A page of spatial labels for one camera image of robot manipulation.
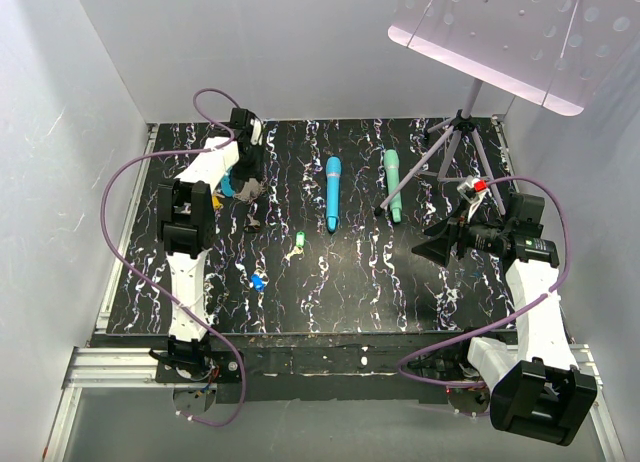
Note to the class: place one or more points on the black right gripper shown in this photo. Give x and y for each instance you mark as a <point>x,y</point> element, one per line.
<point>436,250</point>

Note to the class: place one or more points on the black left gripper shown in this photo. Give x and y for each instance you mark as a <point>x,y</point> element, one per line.
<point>254,171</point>

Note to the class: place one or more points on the aluminium rail frame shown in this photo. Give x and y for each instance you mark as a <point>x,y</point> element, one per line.
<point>66,413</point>

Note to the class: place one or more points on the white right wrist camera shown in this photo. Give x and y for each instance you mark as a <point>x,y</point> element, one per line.
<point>473,190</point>

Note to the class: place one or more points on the lilac music stand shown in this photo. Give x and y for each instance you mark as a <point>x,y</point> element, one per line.
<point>554,54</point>

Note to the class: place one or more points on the key with black tag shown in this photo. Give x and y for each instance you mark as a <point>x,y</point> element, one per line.
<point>253,226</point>

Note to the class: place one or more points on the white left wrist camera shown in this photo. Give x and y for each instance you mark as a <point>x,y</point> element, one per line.
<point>256,137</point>

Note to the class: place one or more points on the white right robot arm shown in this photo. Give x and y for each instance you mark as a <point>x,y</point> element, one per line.
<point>539,392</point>

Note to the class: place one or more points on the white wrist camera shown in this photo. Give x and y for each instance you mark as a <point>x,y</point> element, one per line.
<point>256,137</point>
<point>473,190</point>

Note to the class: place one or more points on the blue toy microphone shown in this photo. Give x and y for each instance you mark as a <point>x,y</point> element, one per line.
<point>333,174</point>

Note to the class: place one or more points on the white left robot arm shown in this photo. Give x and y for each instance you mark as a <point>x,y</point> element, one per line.
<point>187,230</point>

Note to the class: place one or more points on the key with blue tag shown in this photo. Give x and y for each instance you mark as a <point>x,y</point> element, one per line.
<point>259,281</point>

